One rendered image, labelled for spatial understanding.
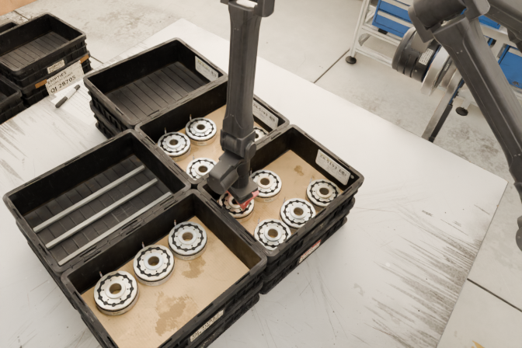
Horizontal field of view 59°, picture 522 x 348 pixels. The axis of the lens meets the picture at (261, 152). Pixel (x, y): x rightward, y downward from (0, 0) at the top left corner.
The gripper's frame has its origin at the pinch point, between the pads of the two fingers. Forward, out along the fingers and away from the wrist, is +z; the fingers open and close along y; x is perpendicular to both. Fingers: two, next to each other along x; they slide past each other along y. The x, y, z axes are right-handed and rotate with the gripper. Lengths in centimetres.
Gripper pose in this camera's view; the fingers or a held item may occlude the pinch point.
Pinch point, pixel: (237, 199)
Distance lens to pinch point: 132.9
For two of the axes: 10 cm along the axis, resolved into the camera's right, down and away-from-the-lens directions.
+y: 6.3, 6.2, -4.7
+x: 7.7, -4.5, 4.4
